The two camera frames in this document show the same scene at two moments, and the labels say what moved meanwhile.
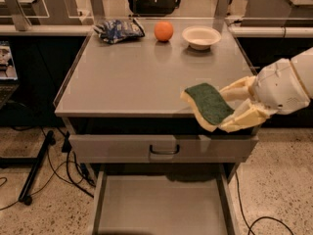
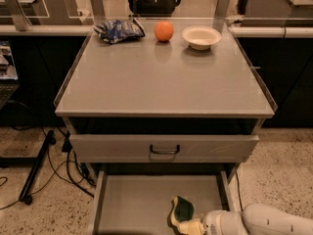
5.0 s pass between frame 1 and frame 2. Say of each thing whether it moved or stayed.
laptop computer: stayed
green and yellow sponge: moved
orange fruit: stayed
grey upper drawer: stayed
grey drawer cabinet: stayed
